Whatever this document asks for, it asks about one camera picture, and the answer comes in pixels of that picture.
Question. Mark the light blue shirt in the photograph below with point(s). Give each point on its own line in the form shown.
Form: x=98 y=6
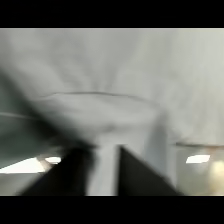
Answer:
x=100 y=66

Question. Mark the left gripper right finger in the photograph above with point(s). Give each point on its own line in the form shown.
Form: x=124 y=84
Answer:
x=140 y=176

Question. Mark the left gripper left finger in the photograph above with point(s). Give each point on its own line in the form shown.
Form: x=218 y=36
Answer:
x=66 y=176

